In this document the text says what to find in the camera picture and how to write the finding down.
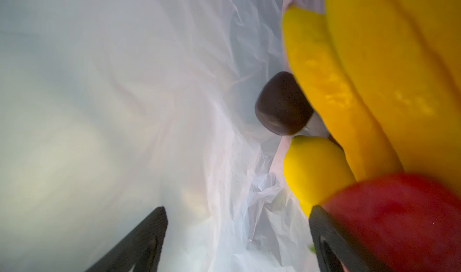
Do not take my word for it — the pink plastic bag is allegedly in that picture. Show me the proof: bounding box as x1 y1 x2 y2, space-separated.
1 0 323 272

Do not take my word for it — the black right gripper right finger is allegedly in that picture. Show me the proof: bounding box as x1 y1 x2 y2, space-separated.
309 206 391 272

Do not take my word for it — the yellow banana bunch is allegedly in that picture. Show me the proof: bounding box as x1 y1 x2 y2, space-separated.
282 0 461 194

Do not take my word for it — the yellow lemon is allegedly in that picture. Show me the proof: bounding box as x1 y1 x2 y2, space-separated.
283 135 356 217

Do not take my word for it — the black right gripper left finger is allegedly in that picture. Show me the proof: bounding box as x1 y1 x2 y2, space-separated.
87 207 168 272

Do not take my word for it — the dark purple passion fruit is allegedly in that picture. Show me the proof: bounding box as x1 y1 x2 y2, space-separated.
255 71 314 136

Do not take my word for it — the red yellow peach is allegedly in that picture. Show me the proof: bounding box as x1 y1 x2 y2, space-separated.
322 174 461 272

